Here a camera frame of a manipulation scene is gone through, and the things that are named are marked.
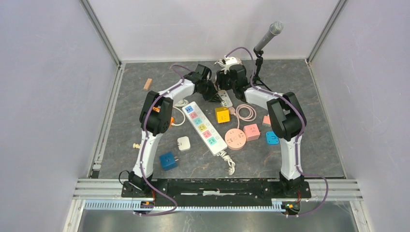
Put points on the orange power strip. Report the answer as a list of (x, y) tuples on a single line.
[(172, 120)]

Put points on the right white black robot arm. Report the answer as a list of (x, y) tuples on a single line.
[(285, 112)]

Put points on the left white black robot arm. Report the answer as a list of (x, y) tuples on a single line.
[(156, 115)]

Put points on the grey handheld microphone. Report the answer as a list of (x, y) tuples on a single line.
[(274, 30)]

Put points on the black tripod microphone stand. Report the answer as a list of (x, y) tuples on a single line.
[(258, 63)]

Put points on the blue cube adapter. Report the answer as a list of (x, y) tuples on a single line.
[(168, 161)]

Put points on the pink round socket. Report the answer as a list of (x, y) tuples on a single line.
[(235, 139)]

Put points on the white long power strip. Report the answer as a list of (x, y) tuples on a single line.
[(204, 128)]

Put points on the white green small power strip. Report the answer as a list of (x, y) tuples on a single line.
[(225, 99)]

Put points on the pink plug adapter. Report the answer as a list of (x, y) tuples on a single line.
[(251, 132)]

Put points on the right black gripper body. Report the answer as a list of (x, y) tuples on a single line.
[(226, 83)]

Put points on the orange square plug with cable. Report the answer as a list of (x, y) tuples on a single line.
[(266, 121)]

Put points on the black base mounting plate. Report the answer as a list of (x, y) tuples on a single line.
[(218, 192)]

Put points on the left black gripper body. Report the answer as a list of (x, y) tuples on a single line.
[(209, 92)]

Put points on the yellow cube adapter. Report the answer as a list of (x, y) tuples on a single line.
[(222, 115)]

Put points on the white square plug adapter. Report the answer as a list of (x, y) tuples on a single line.
[(183, 143)]

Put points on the small cream plug piece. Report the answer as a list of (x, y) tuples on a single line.
[(136, 146)]

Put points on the wooden block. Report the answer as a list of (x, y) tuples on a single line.
[(148, 84)]

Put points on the small blue plug adapter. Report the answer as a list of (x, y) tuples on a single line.
[(271, 138)]

